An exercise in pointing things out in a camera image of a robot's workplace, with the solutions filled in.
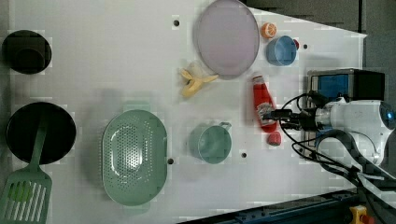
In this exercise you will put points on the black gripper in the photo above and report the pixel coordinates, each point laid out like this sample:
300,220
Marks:
305,120

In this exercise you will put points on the red felt ketchup bottle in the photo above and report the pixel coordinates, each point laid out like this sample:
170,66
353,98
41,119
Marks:
263,104

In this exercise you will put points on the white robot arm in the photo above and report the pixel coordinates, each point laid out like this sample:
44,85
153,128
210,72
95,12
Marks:
350,139

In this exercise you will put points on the lilac oval plate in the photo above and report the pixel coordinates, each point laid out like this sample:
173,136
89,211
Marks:
227,37

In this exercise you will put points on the pink strawberry toy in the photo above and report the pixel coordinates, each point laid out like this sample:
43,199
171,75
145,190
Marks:
274,139

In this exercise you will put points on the blue bowl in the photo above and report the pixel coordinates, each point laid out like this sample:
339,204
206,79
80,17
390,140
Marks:
281,51

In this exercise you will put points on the black toaster oven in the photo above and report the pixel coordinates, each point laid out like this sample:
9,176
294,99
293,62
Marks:
351,84

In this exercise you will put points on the red strawberry toy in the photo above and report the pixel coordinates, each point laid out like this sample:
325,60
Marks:
296,43

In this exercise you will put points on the green mug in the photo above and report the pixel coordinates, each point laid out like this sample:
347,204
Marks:
211,143

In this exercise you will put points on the orange slice toy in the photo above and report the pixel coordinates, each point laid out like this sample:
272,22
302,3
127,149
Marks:
268,30

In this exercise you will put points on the peeled banana toy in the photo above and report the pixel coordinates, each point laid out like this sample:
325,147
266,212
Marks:
196,77

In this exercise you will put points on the green perforated colander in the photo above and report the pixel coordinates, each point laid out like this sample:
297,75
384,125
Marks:
134,152

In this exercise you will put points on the black pot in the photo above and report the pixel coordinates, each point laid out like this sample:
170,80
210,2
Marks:
26,52

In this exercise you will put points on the green slotted spatula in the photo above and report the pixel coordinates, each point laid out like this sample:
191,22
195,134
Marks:
26,195

